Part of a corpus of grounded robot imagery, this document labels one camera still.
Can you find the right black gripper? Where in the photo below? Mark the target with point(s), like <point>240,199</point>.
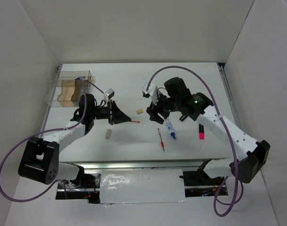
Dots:
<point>153,110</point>

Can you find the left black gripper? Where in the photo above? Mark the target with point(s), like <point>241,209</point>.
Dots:
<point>116,116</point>

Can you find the red gel pen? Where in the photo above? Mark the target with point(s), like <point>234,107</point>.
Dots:
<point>161,140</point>

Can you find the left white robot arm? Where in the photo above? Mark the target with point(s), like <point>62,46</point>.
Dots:
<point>40,160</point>

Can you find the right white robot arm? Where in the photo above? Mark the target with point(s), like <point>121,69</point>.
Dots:
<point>250,154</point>

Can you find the beige rectangular eraser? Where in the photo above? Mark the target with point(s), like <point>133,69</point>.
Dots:
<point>108,134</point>

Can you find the black purple usb stick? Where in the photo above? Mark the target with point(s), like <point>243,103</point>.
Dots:
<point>182,118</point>

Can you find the pink highlighter black cap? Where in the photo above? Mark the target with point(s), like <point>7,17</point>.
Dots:
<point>201,132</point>

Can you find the clear plastic organizer box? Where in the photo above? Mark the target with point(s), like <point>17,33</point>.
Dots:
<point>55,85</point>

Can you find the white tape sheet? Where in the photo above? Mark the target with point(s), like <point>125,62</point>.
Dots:
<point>141,186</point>

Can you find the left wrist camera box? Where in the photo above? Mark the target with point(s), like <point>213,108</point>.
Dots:
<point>109,94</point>

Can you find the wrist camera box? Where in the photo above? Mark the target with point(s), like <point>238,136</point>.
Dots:
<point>151,91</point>
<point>109,94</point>

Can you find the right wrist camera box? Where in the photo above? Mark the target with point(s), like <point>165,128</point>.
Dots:
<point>151,91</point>

